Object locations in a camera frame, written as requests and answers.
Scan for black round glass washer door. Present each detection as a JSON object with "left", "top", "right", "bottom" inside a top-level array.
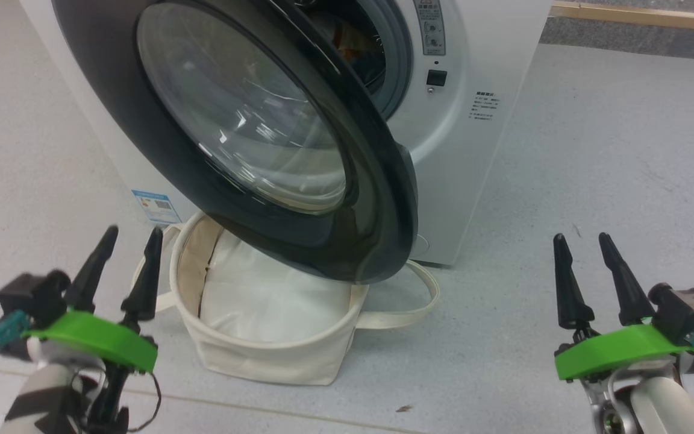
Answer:
[{"left": 52, "top": 0, "right": 418, "bottom": 285}]

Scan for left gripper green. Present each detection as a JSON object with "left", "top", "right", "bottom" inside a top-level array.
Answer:
[{"left": 25, "top": 225, "right": 164, "bottom": 374}]

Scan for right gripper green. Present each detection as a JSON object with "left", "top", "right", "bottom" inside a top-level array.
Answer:
[{"left": 553, "top": 233, "right": 694, "bottom": 382}]

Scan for white front-load washing machine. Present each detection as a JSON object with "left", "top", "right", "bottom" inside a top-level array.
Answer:
[{"left": 19, "top": 0, "right": 552, "bottom": 267}]

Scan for blue bear print garment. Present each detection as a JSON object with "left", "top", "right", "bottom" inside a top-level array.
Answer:
[{"left": 330, "top": 15, "right": 387, "bottom": 91}]

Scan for white basket liner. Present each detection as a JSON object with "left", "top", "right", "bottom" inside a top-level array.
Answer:
[{"left": 199, "top": 228, "right": 355, "bottom": 345}]

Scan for left gripper thin black cable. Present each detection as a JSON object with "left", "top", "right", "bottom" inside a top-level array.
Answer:
[{"left": 123, "top": 369, "right": 163, "bottom": 432}]

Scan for cream canvas laundry basket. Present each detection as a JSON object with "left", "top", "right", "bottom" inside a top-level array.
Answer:
[{"left": 133, "top": 211, "right": 441, "bottom": 386}]

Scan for grey rubber door gasket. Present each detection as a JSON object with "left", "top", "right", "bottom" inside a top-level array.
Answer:
[{"left": 374, "top": 0, "right": 415, "bottom": 120}]

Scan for grey warning label sticker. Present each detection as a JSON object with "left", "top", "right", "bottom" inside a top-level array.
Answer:
[{"left": 413, "top": 0, "right": 448, "bottom": 57}]

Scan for blue energy label sticker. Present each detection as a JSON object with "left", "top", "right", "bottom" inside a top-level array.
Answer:
[{"left": 132, "top": 190, "right": 183, "bottom": 225}]

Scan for wooden baseboard strip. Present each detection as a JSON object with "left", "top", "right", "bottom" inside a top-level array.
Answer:
[{"left": 549, "top": 2, "right": 694, "bottom": 34}]

